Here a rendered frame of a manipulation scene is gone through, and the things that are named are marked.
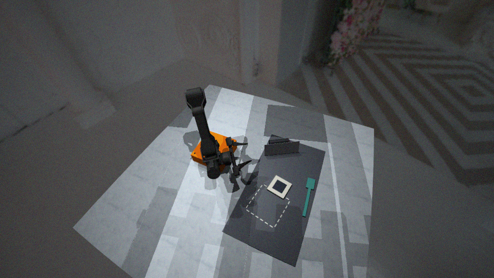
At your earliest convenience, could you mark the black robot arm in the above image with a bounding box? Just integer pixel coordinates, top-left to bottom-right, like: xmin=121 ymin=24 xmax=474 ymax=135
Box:
xmin=184 ymin=87 xmax=221 ymax=179

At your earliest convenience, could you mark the dark grey rectangular mat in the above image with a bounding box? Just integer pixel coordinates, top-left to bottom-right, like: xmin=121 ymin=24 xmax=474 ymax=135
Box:
xmin=222 ymin=143 xmax=325 ymax=266

